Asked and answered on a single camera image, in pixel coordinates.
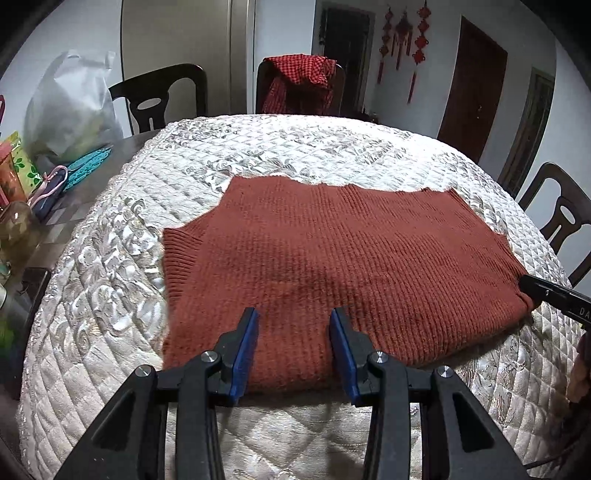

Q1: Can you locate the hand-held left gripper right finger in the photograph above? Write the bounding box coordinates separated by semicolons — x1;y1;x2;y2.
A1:
329;307;532;480

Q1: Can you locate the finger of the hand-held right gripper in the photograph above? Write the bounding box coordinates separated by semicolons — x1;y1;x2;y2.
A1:
519;274;571;308

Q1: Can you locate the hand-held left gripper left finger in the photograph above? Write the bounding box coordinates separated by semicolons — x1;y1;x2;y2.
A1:
53;307;259;480

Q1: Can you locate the rust red knit sweater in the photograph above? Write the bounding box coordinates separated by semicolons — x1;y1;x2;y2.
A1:
161;175;536;395

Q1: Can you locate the person's right forearm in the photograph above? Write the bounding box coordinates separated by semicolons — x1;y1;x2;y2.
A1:
567;337;591;404

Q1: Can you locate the dark wooden chair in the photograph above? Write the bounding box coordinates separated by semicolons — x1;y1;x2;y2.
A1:
108;63;208;137
255;58;346;116
517;161;591;287

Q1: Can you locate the beige quilted floral blanket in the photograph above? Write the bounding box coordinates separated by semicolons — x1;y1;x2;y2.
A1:
16;113;585;480

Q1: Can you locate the dark framed door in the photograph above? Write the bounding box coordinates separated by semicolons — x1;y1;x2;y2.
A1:
499;67;556;185

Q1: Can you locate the brown wooden door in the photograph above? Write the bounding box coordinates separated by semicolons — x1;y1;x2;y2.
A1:
436;16;509;162

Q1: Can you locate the teal lattice trivet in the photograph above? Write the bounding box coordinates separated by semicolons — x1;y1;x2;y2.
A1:
62;144;114;191

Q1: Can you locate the pink and blue pouch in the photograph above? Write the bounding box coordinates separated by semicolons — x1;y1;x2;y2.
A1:
28;165;70;217

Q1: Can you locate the glass jar with lid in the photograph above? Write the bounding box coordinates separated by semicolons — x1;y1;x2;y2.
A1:
0;200;35;264

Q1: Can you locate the red Chinese knot ornament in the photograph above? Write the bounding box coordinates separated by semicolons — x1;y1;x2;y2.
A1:
406;2;430;104
392;9;414;70
378;7;393;84

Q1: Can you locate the green leaf print bag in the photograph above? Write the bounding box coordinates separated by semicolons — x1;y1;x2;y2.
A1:
0;131;42;199

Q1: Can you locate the red checked cloth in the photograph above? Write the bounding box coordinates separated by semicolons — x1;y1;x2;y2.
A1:
262;54;338;116

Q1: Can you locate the dark glass doorway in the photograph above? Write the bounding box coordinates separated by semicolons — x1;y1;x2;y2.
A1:
318;4;376;116

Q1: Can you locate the white plastic bag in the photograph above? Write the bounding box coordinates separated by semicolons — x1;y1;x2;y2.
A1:
23;50;125;160

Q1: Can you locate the grey tall cabinet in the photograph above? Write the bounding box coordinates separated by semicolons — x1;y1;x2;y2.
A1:
121;0;257;137

